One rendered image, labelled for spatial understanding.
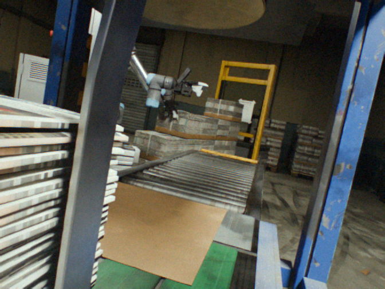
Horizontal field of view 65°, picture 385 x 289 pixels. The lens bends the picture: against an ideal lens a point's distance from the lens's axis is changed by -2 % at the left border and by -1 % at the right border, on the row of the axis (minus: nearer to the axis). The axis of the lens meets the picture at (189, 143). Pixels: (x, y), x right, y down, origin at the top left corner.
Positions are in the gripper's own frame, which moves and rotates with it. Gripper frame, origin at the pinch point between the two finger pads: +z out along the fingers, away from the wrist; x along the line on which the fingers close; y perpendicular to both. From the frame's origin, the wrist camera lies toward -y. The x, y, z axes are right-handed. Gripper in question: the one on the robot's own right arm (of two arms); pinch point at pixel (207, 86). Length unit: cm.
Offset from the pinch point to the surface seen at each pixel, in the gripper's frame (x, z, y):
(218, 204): 72, 15, 55
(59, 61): 82, -44, 20
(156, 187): 68, -7, 54
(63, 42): 83, -44, 14
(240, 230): 95, 20, 57
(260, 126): -214, 67, -13
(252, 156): -220, 66, 27
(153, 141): -84, -39, 36
